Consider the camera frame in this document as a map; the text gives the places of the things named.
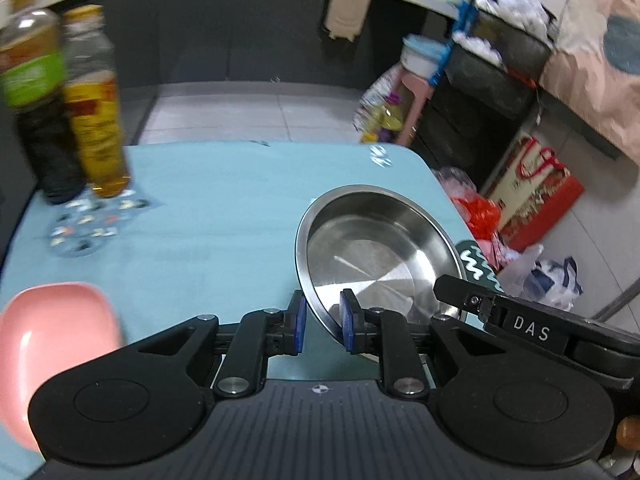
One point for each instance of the red gift bag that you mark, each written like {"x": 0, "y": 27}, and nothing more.
{"x": 540, "y": 195}

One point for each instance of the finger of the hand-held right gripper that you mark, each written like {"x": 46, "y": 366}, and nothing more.
{"x": 460, "y": 292}

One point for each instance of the black storage cart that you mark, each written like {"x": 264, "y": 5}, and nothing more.
{"x": 490, "y": 90}

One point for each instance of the beige hanging board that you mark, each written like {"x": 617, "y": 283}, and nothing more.
{"x": 347, "y": 12}

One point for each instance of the white plastic bags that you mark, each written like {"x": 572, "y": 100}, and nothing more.
{"x": 515, "y": 5}

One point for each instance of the dark sauce bottle green label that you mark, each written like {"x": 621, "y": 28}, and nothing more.
{"x": 50, "y": 160}

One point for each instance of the light blue tablecloth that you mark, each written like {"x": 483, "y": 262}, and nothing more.
{"x": 225, "y": 210}

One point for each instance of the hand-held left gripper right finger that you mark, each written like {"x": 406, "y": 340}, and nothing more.
{"x": 346, "y": 320}

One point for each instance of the yellow oil bottle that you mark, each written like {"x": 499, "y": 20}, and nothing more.
{"x": 100, "y": 150}

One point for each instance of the large white bowl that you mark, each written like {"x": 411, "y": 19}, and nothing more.
{"x": 370, "y": 245}

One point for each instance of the green wavy pattern coaster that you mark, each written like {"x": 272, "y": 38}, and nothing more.
{"x": 475, "y": 260}

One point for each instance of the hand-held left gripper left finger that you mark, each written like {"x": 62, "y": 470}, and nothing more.
{"x": 300, "y": 325}

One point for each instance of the plastic container blue lid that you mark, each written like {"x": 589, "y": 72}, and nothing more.
{"x": 422, "y": 55}

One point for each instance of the red plastic bag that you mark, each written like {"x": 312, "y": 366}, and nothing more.
{"x": 477, "y": 217}

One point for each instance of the pink square dish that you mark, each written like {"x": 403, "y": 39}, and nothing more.
{"x": 45, "y": 340}

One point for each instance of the blue and white plastic bag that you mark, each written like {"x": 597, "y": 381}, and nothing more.
{"x": 550, "y": 275}

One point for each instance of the colourful snack bag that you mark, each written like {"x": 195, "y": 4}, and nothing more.
{"x": 380, "y": 110}

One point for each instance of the brown paper bag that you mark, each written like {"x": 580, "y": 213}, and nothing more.
{"x": 595, "y": 70}

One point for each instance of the pink stool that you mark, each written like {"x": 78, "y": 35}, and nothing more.
{"x": 415, "y": 95}

